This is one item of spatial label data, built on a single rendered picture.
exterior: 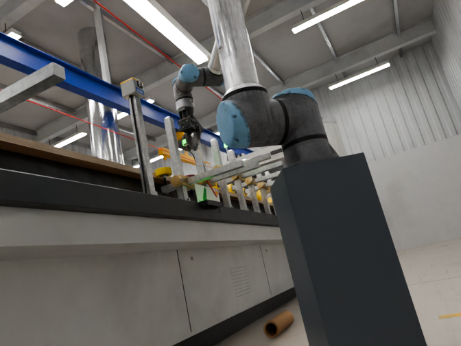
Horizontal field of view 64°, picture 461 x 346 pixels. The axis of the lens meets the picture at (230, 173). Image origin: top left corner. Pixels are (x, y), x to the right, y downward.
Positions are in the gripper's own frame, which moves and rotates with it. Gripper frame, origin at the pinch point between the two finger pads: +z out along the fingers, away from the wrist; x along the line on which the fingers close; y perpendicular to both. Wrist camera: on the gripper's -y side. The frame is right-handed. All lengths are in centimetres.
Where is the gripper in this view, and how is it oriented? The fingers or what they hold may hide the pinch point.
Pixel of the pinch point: (195, 148)
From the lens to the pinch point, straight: 182.5
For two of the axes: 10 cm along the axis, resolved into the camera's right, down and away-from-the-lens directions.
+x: 8.9, -3.0, -3.5
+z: 2.1, 9.4, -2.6
